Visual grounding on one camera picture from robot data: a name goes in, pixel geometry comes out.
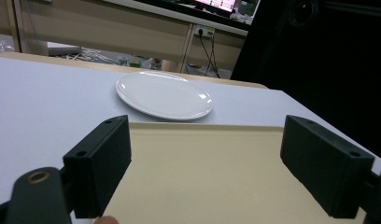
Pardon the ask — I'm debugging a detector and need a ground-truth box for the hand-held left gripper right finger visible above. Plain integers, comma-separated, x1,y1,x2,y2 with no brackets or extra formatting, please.
279,114,375,219

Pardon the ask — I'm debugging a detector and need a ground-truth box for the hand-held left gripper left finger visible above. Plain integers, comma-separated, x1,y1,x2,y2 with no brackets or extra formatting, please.
63,114,133,219

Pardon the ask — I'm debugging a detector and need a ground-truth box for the white oval plate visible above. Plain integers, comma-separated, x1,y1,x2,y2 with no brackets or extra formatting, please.
115,71,214,121

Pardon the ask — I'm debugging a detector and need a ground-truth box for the black curtain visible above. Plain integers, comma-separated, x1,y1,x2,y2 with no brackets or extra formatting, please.
230,0,381,162

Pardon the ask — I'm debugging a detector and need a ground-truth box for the beige plastic tray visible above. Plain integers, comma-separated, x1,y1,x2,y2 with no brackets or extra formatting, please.
92,121,367,224

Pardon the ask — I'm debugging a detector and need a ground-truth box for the beige desk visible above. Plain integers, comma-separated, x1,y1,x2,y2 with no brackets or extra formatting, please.
10,0,250,74

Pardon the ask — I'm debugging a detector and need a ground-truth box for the computer monitor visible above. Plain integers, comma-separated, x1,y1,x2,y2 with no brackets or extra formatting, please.
134,0,261,26

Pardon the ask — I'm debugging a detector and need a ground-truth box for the pile of white cables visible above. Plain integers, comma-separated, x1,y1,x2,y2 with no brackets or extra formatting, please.
65,48,118,64

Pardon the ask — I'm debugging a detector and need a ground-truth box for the black power cable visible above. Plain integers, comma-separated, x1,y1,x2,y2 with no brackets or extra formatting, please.
197,29,221,78

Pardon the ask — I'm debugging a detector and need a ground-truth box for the wall power socket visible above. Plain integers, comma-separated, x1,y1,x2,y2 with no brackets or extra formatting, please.
192,24,217,38

